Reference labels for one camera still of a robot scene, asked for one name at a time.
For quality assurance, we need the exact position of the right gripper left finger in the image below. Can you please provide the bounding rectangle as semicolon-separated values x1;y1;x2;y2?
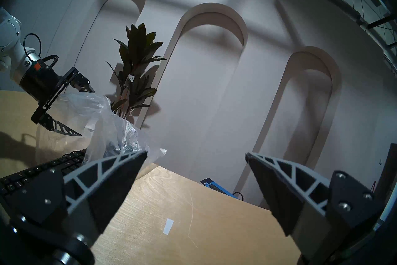
8;150;148;245

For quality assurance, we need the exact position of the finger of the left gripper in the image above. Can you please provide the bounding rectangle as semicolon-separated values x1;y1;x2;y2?
37;113;82;137
70;71;96;94

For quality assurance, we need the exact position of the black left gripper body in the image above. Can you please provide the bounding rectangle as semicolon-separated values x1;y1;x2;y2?
19;63;78;122

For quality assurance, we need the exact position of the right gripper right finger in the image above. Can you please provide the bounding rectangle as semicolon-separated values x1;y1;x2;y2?
245;152;385;263

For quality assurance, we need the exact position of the clear plastic bag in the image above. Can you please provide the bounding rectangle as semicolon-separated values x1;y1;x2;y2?
36;92;168;168

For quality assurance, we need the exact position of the black keyboard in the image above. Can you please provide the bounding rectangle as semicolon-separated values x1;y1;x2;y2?
0;149;89;206

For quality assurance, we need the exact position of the blue keyboard box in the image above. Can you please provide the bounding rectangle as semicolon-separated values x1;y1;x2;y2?
200;178;244;201

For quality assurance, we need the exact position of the tall dark leafy plant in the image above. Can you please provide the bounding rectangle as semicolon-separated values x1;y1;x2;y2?
105;22;168;120

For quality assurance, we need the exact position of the dark brown open door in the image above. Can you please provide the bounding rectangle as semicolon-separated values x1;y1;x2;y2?
372;143;397;215

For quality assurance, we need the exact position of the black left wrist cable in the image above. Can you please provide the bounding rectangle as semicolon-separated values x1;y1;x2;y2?
23;33;42;60

